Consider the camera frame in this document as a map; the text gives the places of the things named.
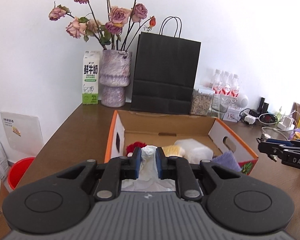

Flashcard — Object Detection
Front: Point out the red fabric rose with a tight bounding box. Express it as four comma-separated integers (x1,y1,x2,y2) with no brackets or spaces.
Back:
126,141,147,156

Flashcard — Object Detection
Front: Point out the yellow plush toy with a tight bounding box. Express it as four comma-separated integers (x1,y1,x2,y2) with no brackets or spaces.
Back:
162,145,185,157

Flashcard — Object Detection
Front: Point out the translucent cotton swab box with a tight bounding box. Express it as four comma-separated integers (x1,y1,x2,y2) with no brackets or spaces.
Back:
174,139,213,164

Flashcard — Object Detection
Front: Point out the red cardboard box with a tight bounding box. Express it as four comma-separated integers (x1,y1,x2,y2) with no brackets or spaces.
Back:
104,110,258,175

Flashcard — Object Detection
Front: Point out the white power adapter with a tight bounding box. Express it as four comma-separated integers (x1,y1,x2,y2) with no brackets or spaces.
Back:
244,114,257,125

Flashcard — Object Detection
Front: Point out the black upright device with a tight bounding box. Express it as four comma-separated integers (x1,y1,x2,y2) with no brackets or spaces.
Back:
257,97,269,114

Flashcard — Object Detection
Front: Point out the purple cloth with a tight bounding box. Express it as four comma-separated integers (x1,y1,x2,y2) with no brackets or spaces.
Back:
212,151,241,172

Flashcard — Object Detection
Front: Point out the white tin box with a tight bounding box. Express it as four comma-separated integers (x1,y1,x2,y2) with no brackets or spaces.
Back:
223,106,243,122

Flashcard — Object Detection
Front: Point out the white round speaker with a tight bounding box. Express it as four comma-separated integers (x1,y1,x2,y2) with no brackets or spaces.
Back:
236,93,249,108

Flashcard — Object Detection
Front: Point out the empty glass cup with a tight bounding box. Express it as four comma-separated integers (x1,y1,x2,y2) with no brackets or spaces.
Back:
210,94,230,120

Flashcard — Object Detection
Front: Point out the right water bottle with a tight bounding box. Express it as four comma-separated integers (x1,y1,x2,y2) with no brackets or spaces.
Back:
230,74,240,98

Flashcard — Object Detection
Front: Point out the water bottle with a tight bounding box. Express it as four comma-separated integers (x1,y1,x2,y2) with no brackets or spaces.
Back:
230,74,240,98
212,69,222,94
222,72,231,96

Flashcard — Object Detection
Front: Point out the clear jar of seeds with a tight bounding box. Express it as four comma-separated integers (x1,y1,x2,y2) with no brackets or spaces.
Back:
190,89,214,116

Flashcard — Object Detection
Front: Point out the middle water bottle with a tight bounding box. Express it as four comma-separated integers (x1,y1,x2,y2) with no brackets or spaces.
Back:
222,72,231,96

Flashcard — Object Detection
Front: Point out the left water bottle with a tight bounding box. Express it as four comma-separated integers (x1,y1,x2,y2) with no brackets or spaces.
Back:
212,69,222,94

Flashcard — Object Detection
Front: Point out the purple ceramic vase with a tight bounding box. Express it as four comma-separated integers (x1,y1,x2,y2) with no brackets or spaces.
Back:
99,50,132,108

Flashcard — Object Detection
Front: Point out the white milk carton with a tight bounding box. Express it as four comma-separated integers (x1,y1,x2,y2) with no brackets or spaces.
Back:
82,50,100,105

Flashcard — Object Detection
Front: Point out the black paper bag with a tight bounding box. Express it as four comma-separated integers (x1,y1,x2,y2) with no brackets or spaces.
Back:
130,16,201,114

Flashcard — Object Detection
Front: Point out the red plastic bucket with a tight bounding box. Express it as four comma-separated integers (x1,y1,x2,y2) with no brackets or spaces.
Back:
7,157,35,190

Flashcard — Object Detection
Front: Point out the dried rose bouquet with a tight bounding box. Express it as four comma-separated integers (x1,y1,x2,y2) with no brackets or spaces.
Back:
48,0,157,52

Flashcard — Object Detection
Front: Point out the white charging puck cable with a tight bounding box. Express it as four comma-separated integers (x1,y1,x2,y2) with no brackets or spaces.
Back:
261,126,293,140

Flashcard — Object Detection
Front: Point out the black charger cable bundle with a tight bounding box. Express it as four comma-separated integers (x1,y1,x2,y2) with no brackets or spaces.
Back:
238,107,283,127

